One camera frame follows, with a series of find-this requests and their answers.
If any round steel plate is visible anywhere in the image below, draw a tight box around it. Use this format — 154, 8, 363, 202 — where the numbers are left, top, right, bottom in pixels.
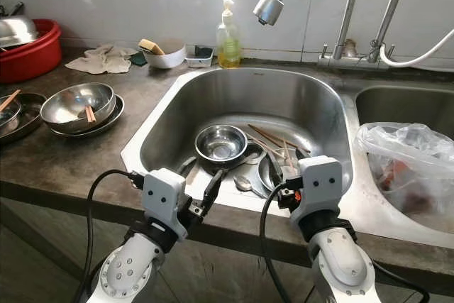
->
258, 148, 299, 192

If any steel spoon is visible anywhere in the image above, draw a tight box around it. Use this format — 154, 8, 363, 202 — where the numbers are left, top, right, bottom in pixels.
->
233, 174, 263, 194

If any small steel bowl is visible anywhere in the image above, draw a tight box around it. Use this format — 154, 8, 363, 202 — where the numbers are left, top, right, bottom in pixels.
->
194, 124, 250, 165

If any stainless steel double sink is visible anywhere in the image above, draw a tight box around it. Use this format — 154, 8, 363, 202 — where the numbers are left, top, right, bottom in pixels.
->
121, 66, 454, 250

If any wide steel bowl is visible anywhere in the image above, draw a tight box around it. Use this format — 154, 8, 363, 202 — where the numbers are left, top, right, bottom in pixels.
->
48, 95, 126, 139

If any small clear plastic container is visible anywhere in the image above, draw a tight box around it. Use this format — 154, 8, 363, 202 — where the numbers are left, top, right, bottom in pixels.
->
185, 45, 216, 69

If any white round bowl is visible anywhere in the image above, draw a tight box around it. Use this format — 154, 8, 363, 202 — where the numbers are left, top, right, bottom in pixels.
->
147, 38, 188, 70

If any clear plastic rubbish bag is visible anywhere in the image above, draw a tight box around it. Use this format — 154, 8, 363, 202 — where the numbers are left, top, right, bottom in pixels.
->
356, 122, 454, 234

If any steel faucet base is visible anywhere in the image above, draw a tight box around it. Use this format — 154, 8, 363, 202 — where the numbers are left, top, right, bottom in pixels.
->
317, 42, 402, 71

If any green scrub pad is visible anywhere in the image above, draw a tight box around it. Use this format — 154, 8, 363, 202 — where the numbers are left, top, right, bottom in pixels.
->
131, 50, 149, 68

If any yellow sponge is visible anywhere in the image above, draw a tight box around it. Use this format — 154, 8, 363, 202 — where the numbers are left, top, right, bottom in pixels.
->
139, 38, 166, 56

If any yellow dish soap bottle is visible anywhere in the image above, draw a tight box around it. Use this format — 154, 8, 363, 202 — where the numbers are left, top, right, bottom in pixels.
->
217, 0, 243, 69

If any white crumpled cloth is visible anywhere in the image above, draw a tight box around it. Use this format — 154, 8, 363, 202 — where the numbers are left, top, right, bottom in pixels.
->
65, 44, 140, 75

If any large steel bowl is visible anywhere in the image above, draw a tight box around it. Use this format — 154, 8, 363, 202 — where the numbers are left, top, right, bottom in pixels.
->
40, 83, 116, 135

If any steel gooseneck faucet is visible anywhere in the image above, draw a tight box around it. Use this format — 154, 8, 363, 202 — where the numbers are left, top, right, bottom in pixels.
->
367, 0, 419, 62

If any small steel dish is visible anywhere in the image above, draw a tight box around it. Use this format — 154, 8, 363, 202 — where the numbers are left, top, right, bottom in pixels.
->
0, 99, 23, 133

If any steel spray head faucet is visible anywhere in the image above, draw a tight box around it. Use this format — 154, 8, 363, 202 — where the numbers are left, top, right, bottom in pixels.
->
253, 0, 362, 59

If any wide steel plate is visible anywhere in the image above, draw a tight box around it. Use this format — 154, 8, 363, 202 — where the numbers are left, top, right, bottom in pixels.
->
0, 92, 48, 145

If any red plastic basin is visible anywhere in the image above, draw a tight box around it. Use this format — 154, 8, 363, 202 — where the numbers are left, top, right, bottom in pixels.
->
0, 19, 63, 84

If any steel dome lid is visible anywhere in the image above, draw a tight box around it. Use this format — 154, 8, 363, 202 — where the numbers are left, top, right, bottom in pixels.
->
0, 16, 41, 48

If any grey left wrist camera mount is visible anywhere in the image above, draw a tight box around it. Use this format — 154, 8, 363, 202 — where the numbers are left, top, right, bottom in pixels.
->
143, 168, 191, 238

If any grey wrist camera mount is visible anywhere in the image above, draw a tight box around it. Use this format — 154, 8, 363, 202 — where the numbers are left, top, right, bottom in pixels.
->
287, 155, 344, 224
143, 168, 191, 238

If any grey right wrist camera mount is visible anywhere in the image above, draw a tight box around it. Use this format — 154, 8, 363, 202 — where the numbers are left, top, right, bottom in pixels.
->
287, 155, 344, 224

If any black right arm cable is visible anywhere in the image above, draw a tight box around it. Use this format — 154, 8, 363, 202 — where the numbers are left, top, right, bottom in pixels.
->
259, 182, 430, 303

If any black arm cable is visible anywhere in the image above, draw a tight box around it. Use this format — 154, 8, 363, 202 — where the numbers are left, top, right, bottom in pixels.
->
88, 170, 150, 303
259, 182, 430, 303

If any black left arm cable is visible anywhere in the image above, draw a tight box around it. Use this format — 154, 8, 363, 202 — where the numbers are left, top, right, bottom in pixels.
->
88, 170, 150, 303

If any white hose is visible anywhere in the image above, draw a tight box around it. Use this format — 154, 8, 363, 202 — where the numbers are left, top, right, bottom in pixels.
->
380, 28, 454, 70

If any black utensil handle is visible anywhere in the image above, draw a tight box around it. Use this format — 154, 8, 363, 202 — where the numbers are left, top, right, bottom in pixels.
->
6, 2, 26, 18

